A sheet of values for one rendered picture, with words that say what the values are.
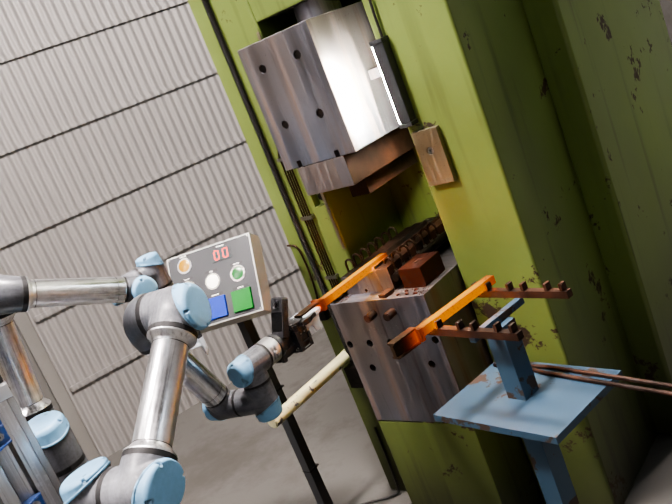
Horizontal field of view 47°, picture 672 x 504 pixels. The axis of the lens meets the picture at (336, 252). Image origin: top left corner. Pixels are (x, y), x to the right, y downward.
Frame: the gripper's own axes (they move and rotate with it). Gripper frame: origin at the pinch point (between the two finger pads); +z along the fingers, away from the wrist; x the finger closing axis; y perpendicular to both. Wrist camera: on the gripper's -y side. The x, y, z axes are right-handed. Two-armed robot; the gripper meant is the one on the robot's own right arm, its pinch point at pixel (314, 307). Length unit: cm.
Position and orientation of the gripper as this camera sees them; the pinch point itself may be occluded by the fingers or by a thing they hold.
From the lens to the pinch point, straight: 224.7
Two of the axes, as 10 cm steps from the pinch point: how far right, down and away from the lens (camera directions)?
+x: 7.3, -1.2, -6.7
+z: 5.8, -4.1, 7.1
